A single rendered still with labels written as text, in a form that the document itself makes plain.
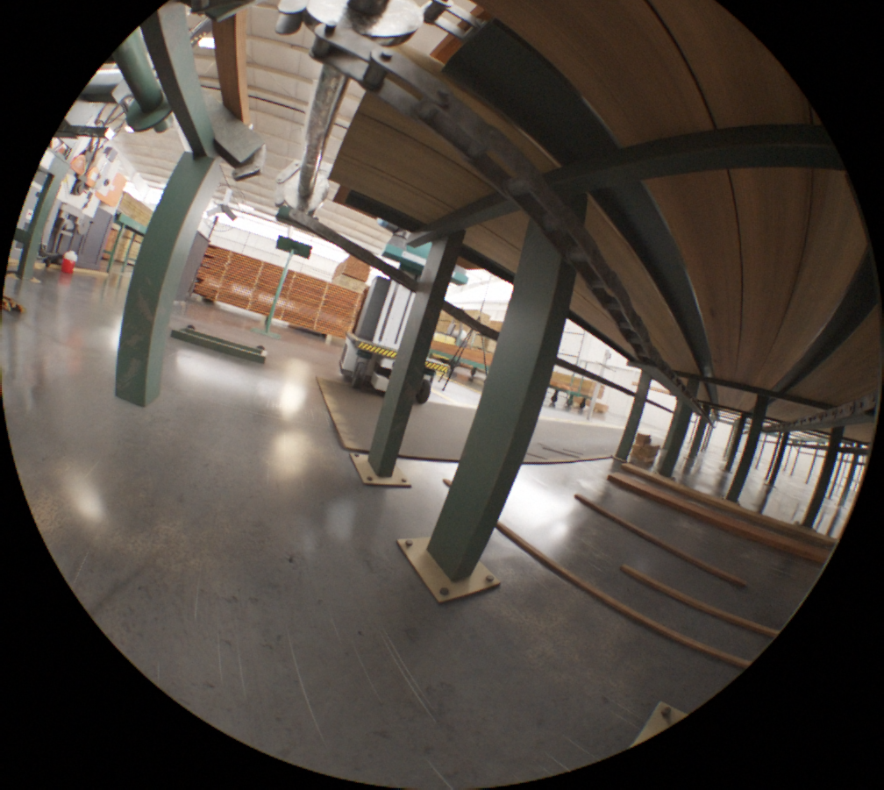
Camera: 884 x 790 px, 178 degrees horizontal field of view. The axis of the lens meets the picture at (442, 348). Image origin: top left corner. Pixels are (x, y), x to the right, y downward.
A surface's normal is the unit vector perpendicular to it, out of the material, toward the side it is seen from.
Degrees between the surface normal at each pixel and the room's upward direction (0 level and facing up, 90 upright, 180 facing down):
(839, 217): 180
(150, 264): 90
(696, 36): 180
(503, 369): 90
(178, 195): 90
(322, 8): 90
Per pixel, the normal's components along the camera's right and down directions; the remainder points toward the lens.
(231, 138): 0.50, 0.14
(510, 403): -0.82, -0.25
